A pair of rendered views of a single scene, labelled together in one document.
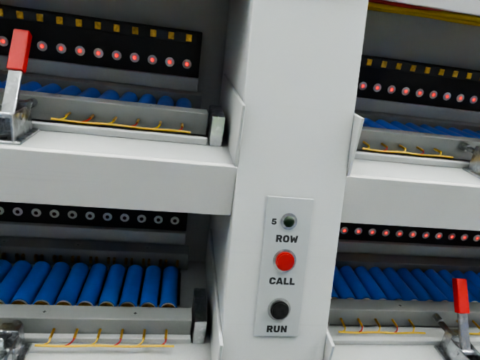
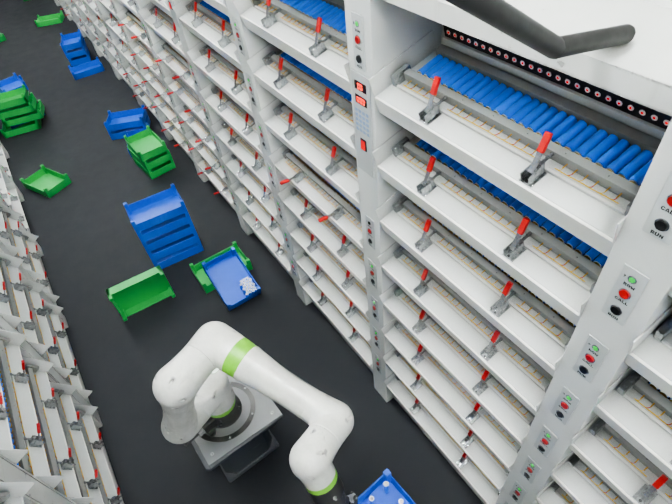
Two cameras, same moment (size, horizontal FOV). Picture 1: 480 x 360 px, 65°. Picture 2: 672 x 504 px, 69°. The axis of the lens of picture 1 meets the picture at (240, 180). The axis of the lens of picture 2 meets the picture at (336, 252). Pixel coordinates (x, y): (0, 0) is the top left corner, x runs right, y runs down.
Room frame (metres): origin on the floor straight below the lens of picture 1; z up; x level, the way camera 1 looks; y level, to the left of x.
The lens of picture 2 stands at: (-0.14, -1.00, 2.09)
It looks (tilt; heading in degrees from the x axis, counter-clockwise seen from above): 46 degrees down; 71
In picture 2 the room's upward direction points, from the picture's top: 8 degrees counter-clockwise
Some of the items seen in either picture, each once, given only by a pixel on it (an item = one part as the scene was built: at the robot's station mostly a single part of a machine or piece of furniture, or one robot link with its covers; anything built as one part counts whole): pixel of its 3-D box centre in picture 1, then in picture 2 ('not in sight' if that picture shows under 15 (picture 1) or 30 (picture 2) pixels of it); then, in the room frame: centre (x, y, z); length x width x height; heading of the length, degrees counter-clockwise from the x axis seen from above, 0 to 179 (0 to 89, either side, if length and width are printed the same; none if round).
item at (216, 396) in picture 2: not in sight; (211, 393); (-0.34, 0.04, 0.46); 0.16 x 0.13 x 0.19; 34
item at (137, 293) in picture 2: not in sight; (141, 293); (-0.58, 1.05, 0.10); 0.30 x 0.08 x 0.20; 7
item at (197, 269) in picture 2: not in sight; (221, 266); (-0.13, 1.08, 0.04); 0.30 x 0.20 x 0.08; 9
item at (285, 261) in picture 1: (283, 260); not in sight; (0.31, -0.04, 1.06); 0.02 x 0.01 x 0.02; 99
